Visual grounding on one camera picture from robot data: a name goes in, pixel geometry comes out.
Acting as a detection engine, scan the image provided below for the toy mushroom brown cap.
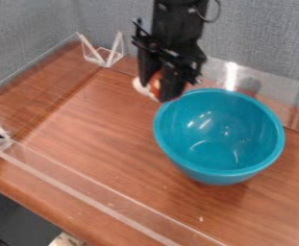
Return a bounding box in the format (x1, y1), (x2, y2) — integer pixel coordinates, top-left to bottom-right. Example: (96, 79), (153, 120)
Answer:
(133, 71), (162, 101)

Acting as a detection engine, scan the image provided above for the clear acrylic barrier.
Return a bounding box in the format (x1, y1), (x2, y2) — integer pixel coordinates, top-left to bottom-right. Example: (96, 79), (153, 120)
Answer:
(3, 141), (226, 246)
(107, 51), (299, 132)

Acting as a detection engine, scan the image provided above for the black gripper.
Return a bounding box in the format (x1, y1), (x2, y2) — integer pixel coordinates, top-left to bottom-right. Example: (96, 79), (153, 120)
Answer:
(133, 19), (207, 103)

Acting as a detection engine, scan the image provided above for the clear acrylic corner bracket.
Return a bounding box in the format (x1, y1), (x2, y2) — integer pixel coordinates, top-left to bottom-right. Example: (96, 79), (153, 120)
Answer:
(78, 32), (125, 67)

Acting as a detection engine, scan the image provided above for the clear acrylic front barrier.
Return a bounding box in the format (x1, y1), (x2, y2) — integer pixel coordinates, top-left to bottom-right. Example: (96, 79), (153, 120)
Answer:
(3, 141), (226, 246)

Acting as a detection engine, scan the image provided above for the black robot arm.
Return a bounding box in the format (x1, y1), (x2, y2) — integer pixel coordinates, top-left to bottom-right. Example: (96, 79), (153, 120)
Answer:
(133, 0), (209, 103)

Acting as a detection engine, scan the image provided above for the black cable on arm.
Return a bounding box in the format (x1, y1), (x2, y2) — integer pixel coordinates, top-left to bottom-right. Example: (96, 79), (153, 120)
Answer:
(189, 0), (222, 24)

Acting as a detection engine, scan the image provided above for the blue plastic bowl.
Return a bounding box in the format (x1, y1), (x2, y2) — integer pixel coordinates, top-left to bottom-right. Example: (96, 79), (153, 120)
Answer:
(153, 88), (285, 185)

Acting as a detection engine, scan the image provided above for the clear acrylic back barrier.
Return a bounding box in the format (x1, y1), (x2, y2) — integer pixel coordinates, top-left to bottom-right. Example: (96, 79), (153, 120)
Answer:
(107, 51), (299, 132)

